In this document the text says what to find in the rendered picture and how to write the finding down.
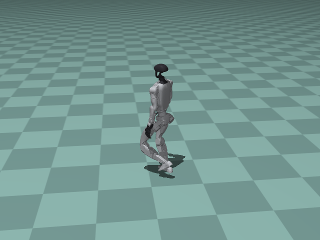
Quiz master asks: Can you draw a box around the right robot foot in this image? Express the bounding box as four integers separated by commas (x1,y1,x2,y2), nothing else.
158,165,173,173

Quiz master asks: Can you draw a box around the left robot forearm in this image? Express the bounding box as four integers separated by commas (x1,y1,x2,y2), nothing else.
147,106,156,127

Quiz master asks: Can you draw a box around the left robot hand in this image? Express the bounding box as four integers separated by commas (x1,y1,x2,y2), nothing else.
145,124,153,139

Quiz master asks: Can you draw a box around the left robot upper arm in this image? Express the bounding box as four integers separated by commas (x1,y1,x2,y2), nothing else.
149,85,159,112

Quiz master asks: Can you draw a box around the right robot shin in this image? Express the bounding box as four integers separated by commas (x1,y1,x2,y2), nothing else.
156,138,170,168

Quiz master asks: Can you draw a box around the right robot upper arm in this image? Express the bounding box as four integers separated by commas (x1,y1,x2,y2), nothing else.
166,79,173,100

